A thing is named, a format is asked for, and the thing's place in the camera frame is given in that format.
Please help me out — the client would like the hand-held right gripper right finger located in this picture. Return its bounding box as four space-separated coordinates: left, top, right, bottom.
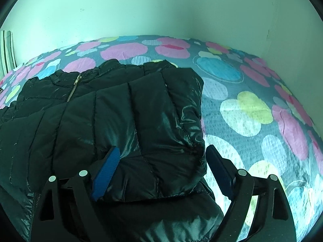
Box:
206 145 297 242

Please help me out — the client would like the polka dot bed sheet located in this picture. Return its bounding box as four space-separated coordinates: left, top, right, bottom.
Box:
0 35 323 242

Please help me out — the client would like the black puffer jacket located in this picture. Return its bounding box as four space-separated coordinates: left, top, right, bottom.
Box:
0 59 225 242

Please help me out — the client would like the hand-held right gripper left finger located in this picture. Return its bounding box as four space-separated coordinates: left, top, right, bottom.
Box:
28 146 122 242

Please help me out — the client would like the white striped pillow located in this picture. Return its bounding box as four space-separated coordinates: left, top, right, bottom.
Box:
0 30 17 75

